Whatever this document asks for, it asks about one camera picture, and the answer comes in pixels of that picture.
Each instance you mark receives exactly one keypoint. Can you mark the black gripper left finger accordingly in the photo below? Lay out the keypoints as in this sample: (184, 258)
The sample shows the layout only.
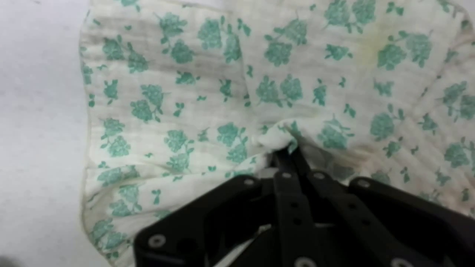
(238, 217)

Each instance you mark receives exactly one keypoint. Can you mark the white towel green floral print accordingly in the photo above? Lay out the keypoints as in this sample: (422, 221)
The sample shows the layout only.
(276, 94)

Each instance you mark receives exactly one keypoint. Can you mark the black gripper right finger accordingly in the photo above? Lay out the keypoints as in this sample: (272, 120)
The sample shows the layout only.
(386, 223)

